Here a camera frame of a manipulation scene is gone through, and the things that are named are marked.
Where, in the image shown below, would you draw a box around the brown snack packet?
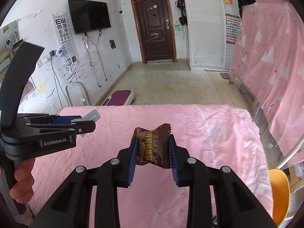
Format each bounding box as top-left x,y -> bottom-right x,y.
133,123 -> 171,169

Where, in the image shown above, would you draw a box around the pink tree print curtain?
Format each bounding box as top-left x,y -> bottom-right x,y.
231,0 -> 303,155

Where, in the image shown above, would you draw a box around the orange chair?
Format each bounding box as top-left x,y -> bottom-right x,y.
268,169 -> 290,227

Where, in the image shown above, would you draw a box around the pink bed sheet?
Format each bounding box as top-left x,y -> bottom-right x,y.
29,104 -> 273,227

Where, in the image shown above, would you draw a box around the eye chart poster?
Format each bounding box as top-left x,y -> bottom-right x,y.
51,12 -> 77,66

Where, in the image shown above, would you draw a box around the wall mounted television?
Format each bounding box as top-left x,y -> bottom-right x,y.
67,0 -> 111,35

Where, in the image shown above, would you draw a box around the hanging black bags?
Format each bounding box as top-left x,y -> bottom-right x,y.
176,0 -> 188,26

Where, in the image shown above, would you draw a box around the left hand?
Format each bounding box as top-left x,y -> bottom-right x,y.
10,158 -> 36,204

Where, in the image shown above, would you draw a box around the colourful wall chart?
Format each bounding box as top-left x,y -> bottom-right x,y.
225,13 -> 241,45

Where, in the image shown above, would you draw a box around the white metal frame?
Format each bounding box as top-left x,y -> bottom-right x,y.
65,82 -> 91,107

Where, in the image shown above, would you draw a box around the dark brown door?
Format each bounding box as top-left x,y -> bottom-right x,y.
131,0 -> 177,64

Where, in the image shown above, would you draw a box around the purple vibration plate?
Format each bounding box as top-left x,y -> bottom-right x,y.
102,89 -> 135,106

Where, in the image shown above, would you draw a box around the white louvered wardrobe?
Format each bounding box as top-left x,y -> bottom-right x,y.
185,0 -> 240,71

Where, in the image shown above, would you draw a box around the wall power socket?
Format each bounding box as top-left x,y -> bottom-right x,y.
36,53 -> 51,67

